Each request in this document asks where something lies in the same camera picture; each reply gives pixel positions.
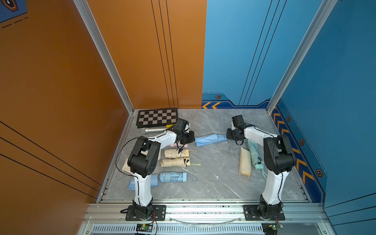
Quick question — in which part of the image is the cream umbrella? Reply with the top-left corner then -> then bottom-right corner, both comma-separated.
164,149 -> 197,159

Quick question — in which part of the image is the pale yellow sleeved umbrella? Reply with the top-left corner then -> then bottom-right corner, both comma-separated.
161,157 -> 201,167

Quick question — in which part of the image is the beige sleeved umbrella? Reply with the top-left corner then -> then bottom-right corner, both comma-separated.
239,147 -> 252,183

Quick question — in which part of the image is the mint green sleeved umbrella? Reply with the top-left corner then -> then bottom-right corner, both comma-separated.
247,140 -> 267,180

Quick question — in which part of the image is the light blue sleeved umbrella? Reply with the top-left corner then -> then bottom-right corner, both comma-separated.
159,171 -> 198,183

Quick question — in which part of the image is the light blue umbrella sleeve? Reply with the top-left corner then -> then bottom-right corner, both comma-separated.
128,174 -> 159,191

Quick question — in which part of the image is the pale yellow umbrella sleeve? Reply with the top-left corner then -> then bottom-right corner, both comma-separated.
121,158 -> 131,174

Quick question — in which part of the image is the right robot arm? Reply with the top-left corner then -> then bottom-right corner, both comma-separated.
227,126 -> 296,221

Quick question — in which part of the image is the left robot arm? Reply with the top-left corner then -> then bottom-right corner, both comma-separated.
127,130 -> 195,220

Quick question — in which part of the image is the silver metal cylinder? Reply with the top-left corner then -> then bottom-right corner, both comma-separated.
141,127 -> 167,134

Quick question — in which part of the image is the checkerboard calibration board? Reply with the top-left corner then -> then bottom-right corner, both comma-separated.
136,108 -> 178,128

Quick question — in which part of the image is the green circuit board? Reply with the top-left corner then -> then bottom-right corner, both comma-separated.
135,223 -> 153,234

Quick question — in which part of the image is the small right circuit board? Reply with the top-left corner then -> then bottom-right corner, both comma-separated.
269,223 -> 284,234

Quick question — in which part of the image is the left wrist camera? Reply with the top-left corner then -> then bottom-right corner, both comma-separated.
171,118 -> 190,133

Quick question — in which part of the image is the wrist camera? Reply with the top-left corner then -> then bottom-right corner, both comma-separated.
232,115 -> 246,129
171,118 -> 190,133

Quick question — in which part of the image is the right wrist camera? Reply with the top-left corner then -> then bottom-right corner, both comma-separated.
232,115 -> 246,129

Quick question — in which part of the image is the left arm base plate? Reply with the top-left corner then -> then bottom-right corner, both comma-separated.
125,205 -> 166,222

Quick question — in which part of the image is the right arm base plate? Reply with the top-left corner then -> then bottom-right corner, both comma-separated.
243,204 -> 286,221

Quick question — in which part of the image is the aluminium front rail frame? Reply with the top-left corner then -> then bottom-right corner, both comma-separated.
78,200 -> 336,235

